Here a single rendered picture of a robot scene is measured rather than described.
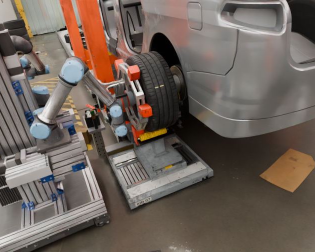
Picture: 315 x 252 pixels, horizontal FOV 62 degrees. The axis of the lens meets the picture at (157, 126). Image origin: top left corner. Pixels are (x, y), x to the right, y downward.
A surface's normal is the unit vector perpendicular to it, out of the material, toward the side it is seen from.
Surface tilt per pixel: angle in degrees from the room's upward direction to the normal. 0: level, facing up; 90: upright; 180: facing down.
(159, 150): 90
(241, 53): 89
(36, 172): 90
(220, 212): 0
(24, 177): 90
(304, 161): 12
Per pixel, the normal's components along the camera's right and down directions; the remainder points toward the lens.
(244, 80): -0.49, 0.49
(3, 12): 0.40, 0.40
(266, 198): -0.13, -0.86
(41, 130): 0.15, 0.55
